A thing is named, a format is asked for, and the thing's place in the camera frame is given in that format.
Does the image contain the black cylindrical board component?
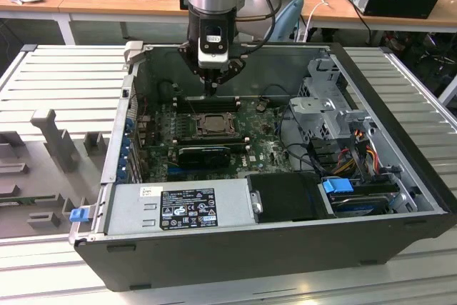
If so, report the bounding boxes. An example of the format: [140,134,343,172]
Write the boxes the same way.
[158,81,176,103]

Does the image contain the CPU socket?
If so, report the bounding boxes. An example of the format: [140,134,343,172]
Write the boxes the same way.
[194,113,239,139]

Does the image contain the black chair base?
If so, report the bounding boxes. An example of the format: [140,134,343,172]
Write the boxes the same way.
[415,43,457,78]

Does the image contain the black open PC case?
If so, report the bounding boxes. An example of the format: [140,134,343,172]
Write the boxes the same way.
[67,41,457,294]

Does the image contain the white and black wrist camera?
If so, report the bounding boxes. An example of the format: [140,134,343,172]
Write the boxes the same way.
[197,18,230,71]

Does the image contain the white cable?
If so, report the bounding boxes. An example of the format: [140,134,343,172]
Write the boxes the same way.
[304,0,330,42]

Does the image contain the blue case latch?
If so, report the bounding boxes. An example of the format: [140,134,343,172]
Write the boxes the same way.
[70,207,90,224]

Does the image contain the grey power supply unit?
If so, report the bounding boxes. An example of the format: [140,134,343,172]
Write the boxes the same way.
[106,178,257,237]

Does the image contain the pale blue teach pendant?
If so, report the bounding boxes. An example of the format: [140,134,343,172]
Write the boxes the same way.
[266,0,305,43]

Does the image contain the metal socket cover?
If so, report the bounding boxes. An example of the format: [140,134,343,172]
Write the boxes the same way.
[195,114,238,138]

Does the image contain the hard disk drive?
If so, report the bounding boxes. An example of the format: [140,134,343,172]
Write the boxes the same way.
[330,194,391,218]

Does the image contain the grey metal drive cage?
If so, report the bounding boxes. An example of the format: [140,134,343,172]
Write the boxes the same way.
[288,57,376,142]

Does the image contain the silver CPU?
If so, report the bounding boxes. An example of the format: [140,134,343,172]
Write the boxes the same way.
[204,116,230,133]

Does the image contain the black RAM slot bank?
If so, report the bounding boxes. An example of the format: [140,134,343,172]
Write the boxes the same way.
[175,94,241,114]
[174,132,248,146]

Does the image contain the blue expansion slot clips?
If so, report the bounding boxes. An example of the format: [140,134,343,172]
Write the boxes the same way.
[120,118,135,181]

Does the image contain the blue disk carrier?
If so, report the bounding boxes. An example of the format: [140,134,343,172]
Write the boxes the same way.
[321,177,354,206]

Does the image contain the black graphics card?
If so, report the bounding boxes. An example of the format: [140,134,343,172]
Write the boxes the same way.
[177,146,231,169]

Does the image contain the green RAM stick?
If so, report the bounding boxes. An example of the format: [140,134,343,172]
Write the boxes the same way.
[0,196,58,208]

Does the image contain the black power cable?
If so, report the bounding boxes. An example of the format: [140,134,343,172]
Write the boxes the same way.
[321,0,373,46]

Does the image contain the yellow red wire bundle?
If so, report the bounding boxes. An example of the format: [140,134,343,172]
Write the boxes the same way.
[335,139,380,177]

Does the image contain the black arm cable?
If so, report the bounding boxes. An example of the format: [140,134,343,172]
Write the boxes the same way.
[235,0,283,54]

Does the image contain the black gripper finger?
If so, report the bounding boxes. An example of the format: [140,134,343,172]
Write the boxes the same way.
[178,41,215,96]
[212,55,248,96]

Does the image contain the green motherboard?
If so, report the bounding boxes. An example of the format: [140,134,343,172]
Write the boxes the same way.
[142,99,298,183]

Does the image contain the black plastic air shroud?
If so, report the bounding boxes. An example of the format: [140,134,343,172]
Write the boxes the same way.
[246,172,336,224]

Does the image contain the grey parts rack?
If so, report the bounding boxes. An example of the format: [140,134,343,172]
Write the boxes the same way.
[0,108,112,241]

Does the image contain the grey case latch handle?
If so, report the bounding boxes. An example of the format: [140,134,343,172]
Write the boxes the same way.
[123,41,145,67]

